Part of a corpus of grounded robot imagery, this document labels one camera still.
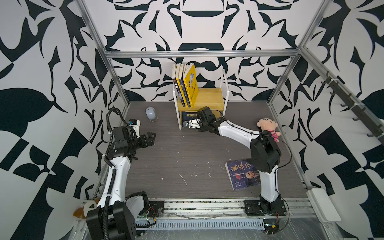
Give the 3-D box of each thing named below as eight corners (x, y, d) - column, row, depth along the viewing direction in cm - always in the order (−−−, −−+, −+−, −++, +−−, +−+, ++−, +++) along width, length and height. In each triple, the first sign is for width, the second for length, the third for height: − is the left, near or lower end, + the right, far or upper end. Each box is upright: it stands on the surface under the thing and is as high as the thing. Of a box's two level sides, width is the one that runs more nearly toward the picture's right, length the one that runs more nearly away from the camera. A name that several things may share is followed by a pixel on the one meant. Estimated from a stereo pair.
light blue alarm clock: (150, 123, 109) (148, 115, 102) (147, 116, 113) (144, 108, 106) (158, 120, 111) (156, 112, 104) (154, 113, 115) (152, 105, 108)
